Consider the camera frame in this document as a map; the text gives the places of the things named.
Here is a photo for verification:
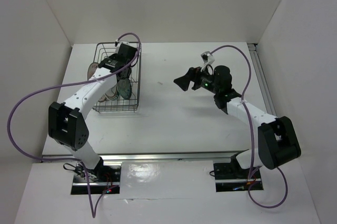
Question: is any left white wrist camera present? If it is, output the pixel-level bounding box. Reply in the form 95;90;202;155
114;39;130;47

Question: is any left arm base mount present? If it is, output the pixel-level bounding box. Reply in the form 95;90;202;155
63;163;121;195

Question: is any teal red rimmed plate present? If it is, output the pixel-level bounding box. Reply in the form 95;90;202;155
98;85;120;102

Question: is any grey wire dish rack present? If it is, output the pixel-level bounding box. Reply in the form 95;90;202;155
93;42;141;113

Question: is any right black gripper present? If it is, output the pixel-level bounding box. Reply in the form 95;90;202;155
174;63;220;94

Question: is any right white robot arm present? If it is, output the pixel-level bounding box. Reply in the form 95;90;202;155
173;65;302;178

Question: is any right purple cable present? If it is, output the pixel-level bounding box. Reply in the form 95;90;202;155
210;46;289;209

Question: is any blue patterned plate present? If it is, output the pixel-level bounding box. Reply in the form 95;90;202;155
117;79;132;100

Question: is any aluminium rail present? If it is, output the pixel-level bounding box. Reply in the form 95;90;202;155
247;42;290;158
41;150;264;163

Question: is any aluminium rail front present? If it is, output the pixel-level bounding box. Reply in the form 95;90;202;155
41;150;264;163

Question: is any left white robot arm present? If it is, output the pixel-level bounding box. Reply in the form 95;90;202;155
48;43;139;181

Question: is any purple cable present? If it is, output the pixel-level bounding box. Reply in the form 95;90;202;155
6;33;142;218
210;46;289;209

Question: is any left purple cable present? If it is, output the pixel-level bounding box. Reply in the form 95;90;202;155
6;33;142;218

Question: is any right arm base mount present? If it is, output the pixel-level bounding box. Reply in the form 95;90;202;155
209;153;264;192

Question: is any orange sunburst plate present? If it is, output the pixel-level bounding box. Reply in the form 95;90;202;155
87;62;100;81

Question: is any aluminium rail right side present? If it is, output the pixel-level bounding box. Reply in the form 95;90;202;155
247;42;290;158

